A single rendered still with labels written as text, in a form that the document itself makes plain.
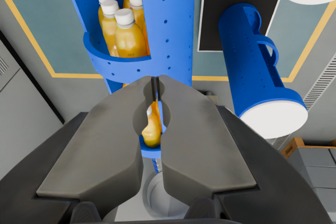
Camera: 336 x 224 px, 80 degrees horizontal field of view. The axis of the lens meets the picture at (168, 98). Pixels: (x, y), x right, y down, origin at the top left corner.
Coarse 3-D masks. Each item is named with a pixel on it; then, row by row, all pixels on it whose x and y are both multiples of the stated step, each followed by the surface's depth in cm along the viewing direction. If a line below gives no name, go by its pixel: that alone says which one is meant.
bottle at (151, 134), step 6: (150, 114) 67; (156, 114) 71; (150, 120) 68; (156, 120) 70; (150, 126) 69; (156, 126) 71; (144, 132) 72; (150, 132) 71; (156, 132) 73; (144, 138) 76; (150, 138) 74; (156, 138) 76; (150, 144) 78; (156, 144) 78
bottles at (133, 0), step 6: (102, 0) 51; (126, 0) 55; (132, 0) 48; (138, 0) 48; (126, 6) 56; (132, 6) 50; (138, 6) 49; (102, 12) 53; (138, 12) 50; (102, 18) 53; (138, 18) 50; (138, 24) 51; (126, 84) 74; (156, 96) 72
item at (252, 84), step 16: (224, 16) 137; (240, 16) 125; (256, 16) 142; (224, 32) 129; (240, 32) 115; (256, 32) 145; (224, 48) 123; (240, 48) 107; (256, 48) 101; (272, 48) 108; (240, 64) 101; (256, 64) 94; (272, 64) 117; (240, 80) 95; (256, 80) 88; (272, 80) 115; (240, 96) 91; (256, 96) 84; (272, 96) 80; (288, 96) 79; (240, 112) 88
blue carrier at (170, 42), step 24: (72, 0) 47; (96, 0) 55; (120, 0) 59; (144, 0) 34; (168, 0) 36; (192, 0) 43; (96, 24) 57; (168, 24) 40; (192, 24) 48; (96, 48) 57; (168, 48) 44; (192, 48) 54; (120, 72) 46; (144, 72) 46; (168, 72) 48; (144, 144) 81
